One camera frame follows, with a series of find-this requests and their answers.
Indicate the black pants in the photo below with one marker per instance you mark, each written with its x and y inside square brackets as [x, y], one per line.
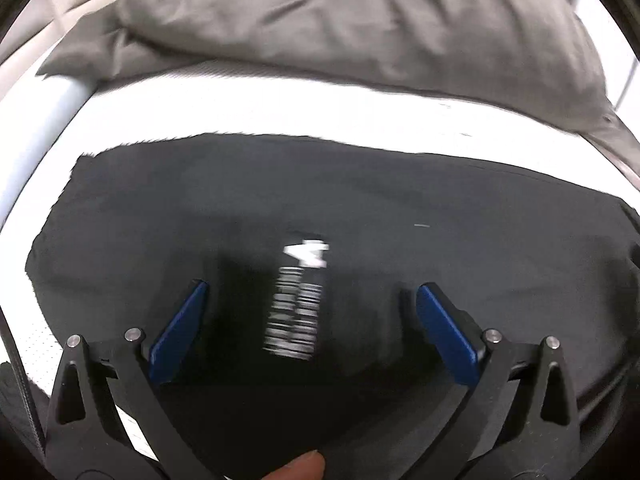
[350, 200]

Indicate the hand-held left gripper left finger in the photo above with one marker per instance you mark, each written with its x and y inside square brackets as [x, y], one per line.
[180, 330]

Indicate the light blue bolster pillow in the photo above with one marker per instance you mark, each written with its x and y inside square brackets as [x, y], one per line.
[70, 100]

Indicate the person's left hand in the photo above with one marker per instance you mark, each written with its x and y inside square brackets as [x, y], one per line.
[297, 467]

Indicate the white honeycomb mattress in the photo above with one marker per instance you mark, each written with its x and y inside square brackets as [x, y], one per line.
[250, 110]

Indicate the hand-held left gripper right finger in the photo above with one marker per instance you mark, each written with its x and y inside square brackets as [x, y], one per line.
[445, 330]

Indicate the grey duvet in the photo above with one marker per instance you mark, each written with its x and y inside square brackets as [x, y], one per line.
[350, 25]

